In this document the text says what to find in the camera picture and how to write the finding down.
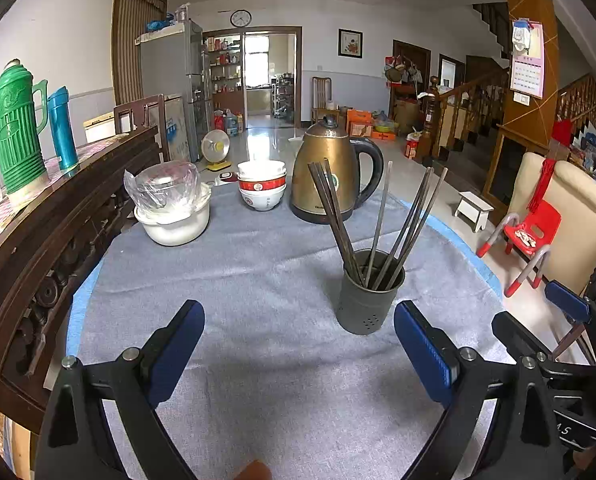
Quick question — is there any grey metal chopstick holder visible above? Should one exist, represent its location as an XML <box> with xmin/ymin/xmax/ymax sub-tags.
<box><xmin>337</xmin><ymin>249</ymin><xmax>407</xmax><ymax>336</ymax></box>

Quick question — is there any round electric heater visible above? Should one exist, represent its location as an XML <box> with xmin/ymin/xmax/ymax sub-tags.
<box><xmin>200</xmin><ymin>129</ymin><xmax>233</xmax><ymax>171</ymax></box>

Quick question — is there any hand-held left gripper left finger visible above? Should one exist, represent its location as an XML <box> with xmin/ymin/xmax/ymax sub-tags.
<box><xmin>35</xmin><ymin>300</ymin><xmax>206</xmax><ymax>480</ymax></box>

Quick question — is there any gold electric kettle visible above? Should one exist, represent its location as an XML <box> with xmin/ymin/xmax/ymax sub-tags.
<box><xmin>290</xmin><ymin>115</ymin><xmax>385</xmax><ymax>224</ymax></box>

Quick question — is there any red child chair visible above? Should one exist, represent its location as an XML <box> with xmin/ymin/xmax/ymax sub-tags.
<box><xmin>476</xmin><ymin>200</ymin><xmax>563</xmax><ymax>298</ymax></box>

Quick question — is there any cream armchair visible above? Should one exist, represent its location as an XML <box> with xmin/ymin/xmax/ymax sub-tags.
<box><xmin>505</xmin><ymin>151</ymin><xmax>596</xmax><ymax>296</ymax></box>

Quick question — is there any white chest freezer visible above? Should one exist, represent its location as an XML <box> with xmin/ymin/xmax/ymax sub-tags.
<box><xmin>82</xmin><ymin>114</ymin><xmax>116</xmax><ymax>145</ymax></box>

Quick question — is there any group of dark wooden chopsticks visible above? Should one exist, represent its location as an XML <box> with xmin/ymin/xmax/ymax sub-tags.
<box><xmin>307</xmin><ymin>160</ymin><xmax>450</xmax><ymax>292</ymax></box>

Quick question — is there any wall calendar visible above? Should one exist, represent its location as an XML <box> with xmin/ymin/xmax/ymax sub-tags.
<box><xmin>509</xmin><ymin>19</ymin><xmax>545</xmax><ymax>100</ymax></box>

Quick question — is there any kitchen shelf with jars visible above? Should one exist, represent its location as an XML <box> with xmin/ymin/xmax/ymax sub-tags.
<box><xmin>205</xmin><ymin>36</ymin><xmax>243</xmax><ymax>93</ymax></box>

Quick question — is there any green thermos jug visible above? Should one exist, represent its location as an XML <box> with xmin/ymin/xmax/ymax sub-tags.
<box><xmin>0</xmin><ymin>59</ymin><xmax>49</xmax><ymax>196</ymax></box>

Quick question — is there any slim wooden chair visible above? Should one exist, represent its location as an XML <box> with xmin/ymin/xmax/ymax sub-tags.
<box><xmin>310</xmin><ymin>76</ymin><xmax>333</xmax><ymax>123</ymax></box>

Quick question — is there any brown striped curtain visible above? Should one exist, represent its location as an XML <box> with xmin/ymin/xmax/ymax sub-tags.
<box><xmin>112</xmin><ymin>0</ymin><xmax>169</xmax><ymax>107</ymax></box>

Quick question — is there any framed wall picture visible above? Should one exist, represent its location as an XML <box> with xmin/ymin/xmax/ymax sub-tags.
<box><xmin>338</xmin><ymin>28</ymin><xmax>363</xmax><ymax>58</ymax></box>

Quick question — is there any red and white box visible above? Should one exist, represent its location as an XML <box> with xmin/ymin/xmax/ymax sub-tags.
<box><xmin>405</xmin><ymin>132</ymin><xmax>425</xmax><ymax>161</ymax></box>

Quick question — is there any red tassel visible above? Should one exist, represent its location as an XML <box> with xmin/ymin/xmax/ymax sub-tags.
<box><xmin>526</xmin><ymin>157</ymin><xmax>557</xmax><ymax>216</ymax></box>

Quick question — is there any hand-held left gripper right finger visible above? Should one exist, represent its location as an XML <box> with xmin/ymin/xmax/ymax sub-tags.
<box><xmin>394</xmin><ymin>300</ymin><xmax>566</xmax><ymax>480</ymax></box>

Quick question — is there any dark carved wooden furniture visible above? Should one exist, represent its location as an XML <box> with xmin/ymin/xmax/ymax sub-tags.
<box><xmin>0</xmin><ymin>125</ymin><xmax>161</xmax><ymax>433</ymax></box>

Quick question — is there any person's left hand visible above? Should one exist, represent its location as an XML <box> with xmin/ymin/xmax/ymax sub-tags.
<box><xmin>239</xmin><ymin>460</ymin><xmax>273</xmax><ymax>480</ymax></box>

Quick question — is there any pile of colourful books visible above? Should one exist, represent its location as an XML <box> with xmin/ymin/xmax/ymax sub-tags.
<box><xmin>553</xmin><ymin>120</ymin><xmax>596</xmax><ymax>186</ymax></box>

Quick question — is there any orange cardboard box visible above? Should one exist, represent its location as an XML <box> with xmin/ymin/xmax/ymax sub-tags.
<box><xmin>347</xmin><ymin>108</ymin><xmax>375</xmax><ymax>137</ymax></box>

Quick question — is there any small white stool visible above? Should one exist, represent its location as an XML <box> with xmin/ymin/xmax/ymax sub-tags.
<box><xmin>454</xmin><ymin>191</ymin><xmax>495</xmax><ymax>233</ymax></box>

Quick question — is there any white cabinet with blue print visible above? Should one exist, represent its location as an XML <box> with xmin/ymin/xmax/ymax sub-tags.
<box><xmin>164</xmin><ymin>96</ymin><xmax>187</xmax><ymax>162</ymax></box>

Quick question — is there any white bowl with red mark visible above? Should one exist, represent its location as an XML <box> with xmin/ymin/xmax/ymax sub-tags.
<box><xmin>240</xmin><ymin>185</ymin><xmax>287</xmax><ymax>212</ymax></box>

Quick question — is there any brown wooden chair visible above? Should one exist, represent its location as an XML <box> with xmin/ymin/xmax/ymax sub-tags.
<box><xmin>114</xmin><ymin>94</ymin><xmax>169</xmax><ymax>162</ymax></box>

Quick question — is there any grey refrigerator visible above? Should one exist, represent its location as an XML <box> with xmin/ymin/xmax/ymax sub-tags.
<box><xmin>136</xmin><ymin>20</ymin><xmax>213</xmax><ymax>163</ymax></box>

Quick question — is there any blue thermos flask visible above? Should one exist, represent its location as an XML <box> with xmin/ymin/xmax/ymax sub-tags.
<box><xmin>48</xmin><ymin>86</ymin><xmax>78</xmax><ymax>171</ymax></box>

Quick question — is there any light blue table cover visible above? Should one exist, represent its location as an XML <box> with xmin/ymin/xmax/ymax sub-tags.
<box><xmin>66</xmin><ymin>195</ymin><xmax>504</xmax><ymax>356</ymax></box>

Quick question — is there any wooden stair railing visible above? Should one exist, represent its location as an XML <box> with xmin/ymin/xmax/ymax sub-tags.
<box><xmin>428</xmin><ymin>67</ymin><xmax>511</xmax><ymax>161</ymax></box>

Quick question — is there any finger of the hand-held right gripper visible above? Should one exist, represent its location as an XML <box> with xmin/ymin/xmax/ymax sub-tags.
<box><xmin>492</xmin><ymin>311</ymin><xmax>554</xmax><ymax>363</ymax></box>
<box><xmin>544</xmin><ymin>280</ymin><xmax>596</xmax><ymax>331</ymax></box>

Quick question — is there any red banded ceramic bowl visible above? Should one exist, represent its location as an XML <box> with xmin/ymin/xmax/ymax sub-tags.
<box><xmin>237</xmin><ymin>172</ymin><xmax>287</xmax><ymax>193</ymax></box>

